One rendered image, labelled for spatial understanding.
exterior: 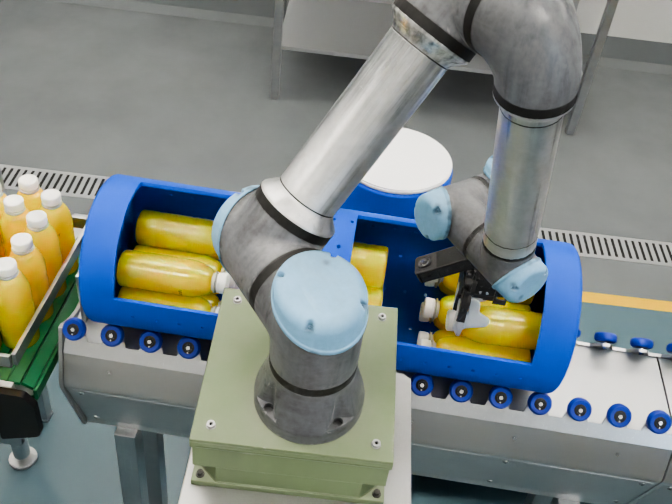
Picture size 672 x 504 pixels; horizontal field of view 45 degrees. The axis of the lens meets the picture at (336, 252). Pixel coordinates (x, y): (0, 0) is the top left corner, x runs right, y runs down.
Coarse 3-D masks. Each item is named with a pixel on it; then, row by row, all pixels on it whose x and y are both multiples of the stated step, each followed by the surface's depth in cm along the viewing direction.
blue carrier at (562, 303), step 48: (144, 192) 164; (192, 192) 152; (96, 240) 143; (336, 240) 144; (384, 240) 165; (96, 288) 145; (432, 288) 169; (576, 288) 142; (192, 336) 153; (576, 336) 141; (528, 384) 148
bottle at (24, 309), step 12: (12, 276) 151; (24, 276) 154; (0, 288) 151; (12, 288) 151; (24, 288) 153; (0, 300) 152; (12, 300) 152; (24, 300) 154; (0, 312) 154; (12, 312) 154; (24, 312) 155; (0, 324) 157; (12, 324) 156; (24, 324) 157; (12, 336) 158; (36, 336) 162; (12, 348) 160
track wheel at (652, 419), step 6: (648, 414) 155; (654, 414) 154; (660, 414) 154; (666, 414) 154; (648, 420) 154; (654, 420) 154; (660, 420) 154; (666, 420) 154; (648, 426) 154; (654, 426) 154; (660, 426) 154; (666, 426) 154; (654, 432) 154; (660, 432) 154
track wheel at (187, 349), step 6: (186, 336) 157; (180, 342) 157; (186, 342) 157; (192, 342) 157; (198, 342) 157; (180, 348) 157; (186, 348) 156; (192, 348) 157; (198, 348) 157; (180, 354) 157; (186, 354) 157; (192, 354) 157
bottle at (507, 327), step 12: (480, 312) 148; (492, 312) 148; (504, 312) 148; (516, 312) 148; (528, 312) 149; (540, 312) 150; (492, 324) 147; (504, 324) 147; (516, 324) 147; (528, 324) 147; (540, 324) 147; (468, 336) 149; (480, 336) 148; (492, 336) 147; (504, 336) 147; (516, 336) 147; (528, 336) 147; (528, 348) 149
